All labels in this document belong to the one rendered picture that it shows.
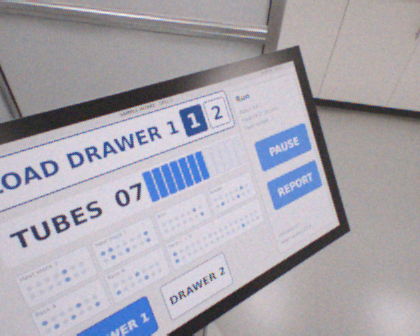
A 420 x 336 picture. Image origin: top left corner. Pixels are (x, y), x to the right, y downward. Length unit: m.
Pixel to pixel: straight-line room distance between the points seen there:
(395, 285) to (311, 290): 0.40
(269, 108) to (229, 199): 0.14
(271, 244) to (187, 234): 0.13
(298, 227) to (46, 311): 0.34
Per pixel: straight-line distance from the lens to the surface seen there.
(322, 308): 1.62
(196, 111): 0.42
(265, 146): 0.47
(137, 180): 0.39
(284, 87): 0.50
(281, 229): 0.49
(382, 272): 1.83
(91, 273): 0.39
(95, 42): 1.22
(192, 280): 0.43
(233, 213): 0.44
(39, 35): 1.32
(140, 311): 0.42
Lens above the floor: 1.40
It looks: 43 degrees down
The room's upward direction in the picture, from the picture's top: 4 degrees clockwise
